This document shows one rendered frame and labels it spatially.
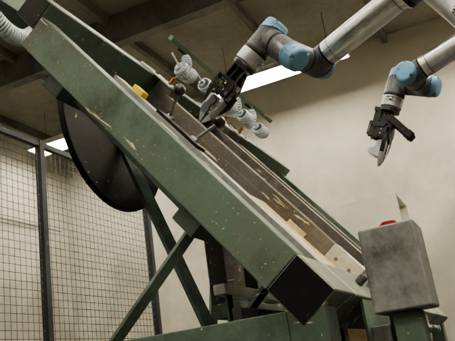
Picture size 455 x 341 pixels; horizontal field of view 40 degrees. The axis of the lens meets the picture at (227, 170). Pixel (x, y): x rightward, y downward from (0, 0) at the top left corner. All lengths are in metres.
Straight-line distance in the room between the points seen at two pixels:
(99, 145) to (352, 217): 3.50
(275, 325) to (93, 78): 0.86
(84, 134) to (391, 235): 1.69
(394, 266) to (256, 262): 0.31
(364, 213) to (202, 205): 4.42
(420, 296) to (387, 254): 0.10
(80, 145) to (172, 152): 1.15
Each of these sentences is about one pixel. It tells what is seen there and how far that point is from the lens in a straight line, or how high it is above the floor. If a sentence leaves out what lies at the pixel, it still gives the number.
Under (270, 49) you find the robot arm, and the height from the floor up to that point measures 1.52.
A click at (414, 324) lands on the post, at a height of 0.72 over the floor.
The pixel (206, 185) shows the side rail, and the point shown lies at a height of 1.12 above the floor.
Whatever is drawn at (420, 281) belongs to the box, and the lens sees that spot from 1.35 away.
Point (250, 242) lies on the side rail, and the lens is 1.46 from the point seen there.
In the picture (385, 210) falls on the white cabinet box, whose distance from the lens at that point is 5.86.
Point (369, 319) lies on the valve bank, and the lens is 1.66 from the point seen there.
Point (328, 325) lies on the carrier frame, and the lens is 1.39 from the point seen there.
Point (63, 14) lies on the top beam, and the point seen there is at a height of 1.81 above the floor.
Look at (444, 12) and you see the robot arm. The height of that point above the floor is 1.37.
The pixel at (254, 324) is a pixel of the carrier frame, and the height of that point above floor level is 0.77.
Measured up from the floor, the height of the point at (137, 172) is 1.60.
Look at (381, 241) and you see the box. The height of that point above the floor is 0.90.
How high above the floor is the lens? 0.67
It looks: 18 degrees up
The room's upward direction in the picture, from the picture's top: 8 degrees counter-clockwise
